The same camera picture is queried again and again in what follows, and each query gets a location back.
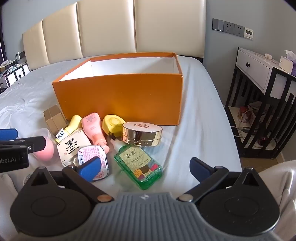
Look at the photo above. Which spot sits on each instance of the yellow cap white bottle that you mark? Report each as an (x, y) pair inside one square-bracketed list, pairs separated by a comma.
[(74, 122)]

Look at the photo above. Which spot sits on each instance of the white wall thermostat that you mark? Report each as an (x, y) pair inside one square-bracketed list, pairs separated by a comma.
[(248, 33)]

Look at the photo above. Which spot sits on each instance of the cream padded headboard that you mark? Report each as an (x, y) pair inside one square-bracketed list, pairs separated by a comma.
[(106, 27)]

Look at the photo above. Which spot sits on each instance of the grey wall switch panel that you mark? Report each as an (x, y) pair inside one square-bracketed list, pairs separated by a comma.
[(227, 27)]

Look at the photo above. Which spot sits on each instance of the gold round compact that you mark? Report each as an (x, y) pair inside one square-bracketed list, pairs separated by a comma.
[(141, 135)]

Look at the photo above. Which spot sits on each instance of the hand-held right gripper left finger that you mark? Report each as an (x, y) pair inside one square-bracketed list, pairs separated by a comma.
[(89, 167)]

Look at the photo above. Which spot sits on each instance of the yellow round case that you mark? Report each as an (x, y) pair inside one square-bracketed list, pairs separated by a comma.
[(112, 123)]

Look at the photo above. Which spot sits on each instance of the white black nightstand with drawer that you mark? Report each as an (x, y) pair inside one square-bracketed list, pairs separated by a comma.
[(254, 67)]

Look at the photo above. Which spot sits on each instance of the cluttered white black nightstand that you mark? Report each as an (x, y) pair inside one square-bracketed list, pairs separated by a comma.
[(13, 74)]

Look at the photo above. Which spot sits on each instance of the pink tube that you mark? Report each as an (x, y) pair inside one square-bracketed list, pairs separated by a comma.
[(93, 127)]

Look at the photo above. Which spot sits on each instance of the green liquid bottle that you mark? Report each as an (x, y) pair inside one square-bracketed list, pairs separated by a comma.
[(136, 165)]

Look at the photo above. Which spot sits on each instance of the pink makeup sponge clear case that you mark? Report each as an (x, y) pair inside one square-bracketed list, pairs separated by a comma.
[(45, 150)]

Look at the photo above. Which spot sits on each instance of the white duvet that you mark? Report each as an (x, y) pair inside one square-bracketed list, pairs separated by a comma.
[(279, 180)]

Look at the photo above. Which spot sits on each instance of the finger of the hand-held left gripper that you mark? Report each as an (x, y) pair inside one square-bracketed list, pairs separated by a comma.
[(8, 134), (32, 143)]

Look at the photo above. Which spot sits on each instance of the white box black character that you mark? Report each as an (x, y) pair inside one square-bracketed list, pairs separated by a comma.
[(69, 148)]

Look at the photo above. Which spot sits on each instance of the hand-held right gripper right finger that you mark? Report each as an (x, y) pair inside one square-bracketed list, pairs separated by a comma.
[(199, 169)]

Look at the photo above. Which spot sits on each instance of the orange cardboard box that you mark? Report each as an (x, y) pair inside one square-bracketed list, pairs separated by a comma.
[(115, 97)]

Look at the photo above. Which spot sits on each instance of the pink foil lid container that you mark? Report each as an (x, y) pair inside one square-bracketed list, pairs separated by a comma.
[(92, 152)]

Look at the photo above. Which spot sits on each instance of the small gold box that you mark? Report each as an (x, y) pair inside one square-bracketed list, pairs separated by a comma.
[(54, 118)]

